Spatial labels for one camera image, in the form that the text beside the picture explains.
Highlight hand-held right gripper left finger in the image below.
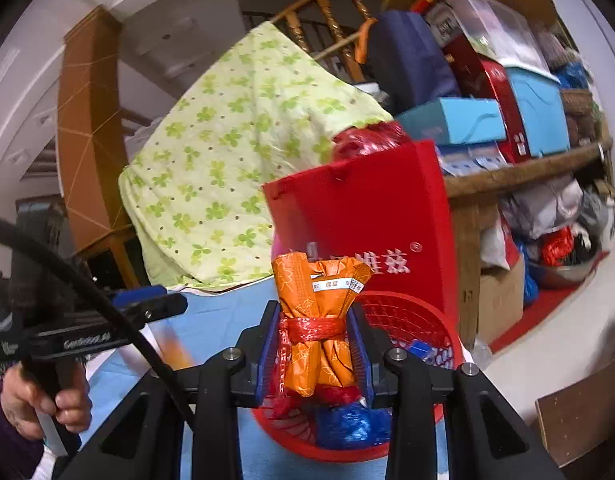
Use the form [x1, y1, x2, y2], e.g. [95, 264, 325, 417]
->
[52, 301, 280, 480]

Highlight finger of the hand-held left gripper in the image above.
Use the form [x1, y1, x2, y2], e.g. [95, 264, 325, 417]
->
[112, 285, 188, 321]

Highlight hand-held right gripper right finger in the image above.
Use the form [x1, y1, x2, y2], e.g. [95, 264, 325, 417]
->
[347, 304, 568, 480]

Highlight orange wrapper bundle red tie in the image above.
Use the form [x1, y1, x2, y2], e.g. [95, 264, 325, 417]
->
[271, 252, 375, 400]

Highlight red plastic basket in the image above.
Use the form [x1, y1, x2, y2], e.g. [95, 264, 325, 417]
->
[251, 290, 463, 461]

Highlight person's left forearm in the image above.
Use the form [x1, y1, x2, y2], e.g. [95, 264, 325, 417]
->
[0, 375, 45, 468]

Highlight person's left hand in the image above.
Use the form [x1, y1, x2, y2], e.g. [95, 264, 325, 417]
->
[2, 361, 94, 442]

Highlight blue plastic bag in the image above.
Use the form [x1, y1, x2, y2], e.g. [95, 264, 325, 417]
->
[316, 404, 391, 450]

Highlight light blue blanket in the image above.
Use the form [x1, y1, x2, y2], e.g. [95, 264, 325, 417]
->
[84, 280, 270, 480]

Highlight dark cabinet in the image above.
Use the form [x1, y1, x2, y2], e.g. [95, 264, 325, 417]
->
[14, 196, 73, 266]

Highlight red paper bag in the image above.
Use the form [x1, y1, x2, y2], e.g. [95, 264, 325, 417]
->
[262, 140, 454, 313]

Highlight cardboard box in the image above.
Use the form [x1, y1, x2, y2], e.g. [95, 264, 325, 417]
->
[478, 255, 527, 347]

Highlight green clover print blanket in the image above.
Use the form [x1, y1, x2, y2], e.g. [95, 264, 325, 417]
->
[118, 20, 395, 291]

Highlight red floor mat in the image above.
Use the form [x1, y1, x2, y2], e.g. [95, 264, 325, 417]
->
[489, 260, 611, 357]

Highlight shiny red plastic bag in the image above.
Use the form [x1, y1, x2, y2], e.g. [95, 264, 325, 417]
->
[331, 121, 411, 163]

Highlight metal basin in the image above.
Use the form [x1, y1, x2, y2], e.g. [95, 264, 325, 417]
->
[527, 249, 609, 292]

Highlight orange red plastic bag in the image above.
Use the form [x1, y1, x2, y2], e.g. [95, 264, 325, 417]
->
[539, 226, 574, 268]

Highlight blue and white packets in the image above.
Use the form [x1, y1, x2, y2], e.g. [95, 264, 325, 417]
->
[435, 141, 512, 179]

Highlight brown wooden board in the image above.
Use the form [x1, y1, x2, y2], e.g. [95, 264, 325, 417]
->
[535, 364, 615, 480]

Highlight white plastic bags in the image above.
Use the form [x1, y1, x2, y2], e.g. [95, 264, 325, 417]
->
[497, 175, 584, 242]

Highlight round wooden shelf table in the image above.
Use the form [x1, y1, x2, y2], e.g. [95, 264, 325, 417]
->
[382, 0, 615, 348]

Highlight teal flat box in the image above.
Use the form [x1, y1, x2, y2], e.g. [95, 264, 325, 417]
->
[395, 97, 508, 147]

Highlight navy fabric bag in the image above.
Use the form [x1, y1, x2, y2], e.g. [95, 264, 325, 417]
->
[362, 10, 462, 117]

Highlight light blue box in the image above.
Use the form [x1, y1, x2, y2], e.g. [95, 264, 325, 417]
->
[505, 65, 572, 159]

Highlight red gift box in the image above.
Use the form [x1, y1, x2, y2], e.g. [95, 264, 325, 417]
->
[443, 35, 532, 162]

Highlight wicker basket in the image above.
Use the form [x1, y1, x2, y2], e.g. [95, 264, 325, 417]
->
[560, 87, 597, 150]

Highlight wooden stair railing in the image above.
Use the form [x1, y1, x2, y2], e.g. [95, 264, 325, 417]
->
[242, 0, 415, 83]

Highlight clear plastic box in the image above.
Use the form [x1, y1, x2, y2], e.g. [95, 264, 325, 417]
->
[443, 0, 562, 85]

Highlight black cable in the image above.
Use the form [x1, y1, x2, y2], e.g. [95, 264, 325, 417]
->
[0, 216, 197, 428]

